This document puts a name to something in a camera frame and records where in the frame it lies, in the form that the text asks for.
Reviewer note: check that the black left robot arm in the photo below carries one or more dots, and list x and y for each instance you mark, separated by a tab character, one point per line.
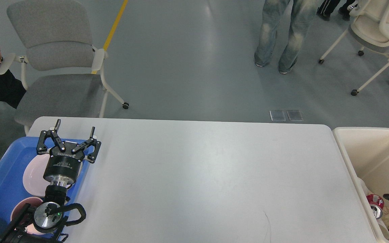
45	223

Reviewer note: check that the beige plastic bin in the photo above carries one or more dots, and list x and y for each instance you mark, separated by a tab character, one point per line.
365	151

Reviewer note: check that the white paper cup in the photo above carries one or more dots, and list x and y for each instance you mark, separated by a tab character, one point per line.
384	228

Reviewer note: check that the person in black trousers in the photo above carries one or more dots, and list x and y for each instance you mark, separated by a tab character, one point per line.
328	6

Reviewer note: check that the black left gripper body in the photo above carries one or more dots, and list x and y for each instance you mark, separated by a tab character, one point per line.
64	166

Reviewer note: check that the white paper sheet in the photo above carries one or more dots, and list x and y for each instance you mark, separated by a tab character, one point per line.
364	187

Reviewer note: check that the white office chair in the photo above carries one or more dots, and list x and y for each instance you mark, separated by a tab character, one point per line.
370	28

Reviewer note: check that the pink plate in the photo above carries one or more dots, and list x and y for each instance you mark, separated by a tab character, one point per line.
33	180

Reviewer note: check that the grey office chair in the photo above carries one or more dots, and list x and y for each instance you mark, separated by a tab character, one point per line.
57	34

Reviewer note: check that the blue plastic tray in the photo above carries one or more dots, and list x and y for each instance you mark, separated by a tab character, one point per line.
12	167

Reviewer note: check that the red item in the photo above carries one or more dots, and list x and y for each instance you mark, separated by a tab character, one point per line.
376	203

